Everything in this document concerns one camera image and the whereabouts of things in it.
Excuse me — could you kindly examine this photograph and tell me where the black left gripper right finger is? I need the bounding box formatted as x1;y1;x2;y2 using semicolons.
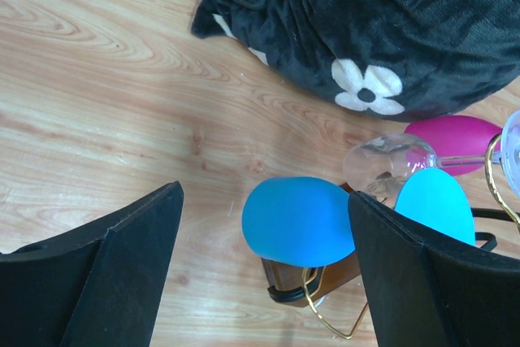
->
349;192;519;346

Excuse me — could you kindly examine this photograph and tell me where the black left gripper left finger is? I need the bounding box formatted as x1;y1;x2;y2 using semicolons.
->
1;182;184;346

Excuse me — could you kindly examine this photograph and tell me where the clear wine glass back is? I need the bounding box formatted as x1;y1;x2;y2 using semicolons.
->
344;111;519;199

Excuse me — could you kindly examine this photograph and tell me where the magenta wine glass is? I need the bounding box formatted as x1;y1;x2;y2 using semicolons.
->
404;115;502;176

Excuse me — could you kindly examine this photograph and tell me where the blue wine glass left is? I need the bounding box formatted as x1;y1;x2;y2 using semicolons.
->
241;167;476;269

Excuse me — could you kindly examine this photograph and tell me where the black floral plush blanket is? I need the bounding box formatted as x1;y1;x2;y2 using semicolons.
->
191;0;519;122

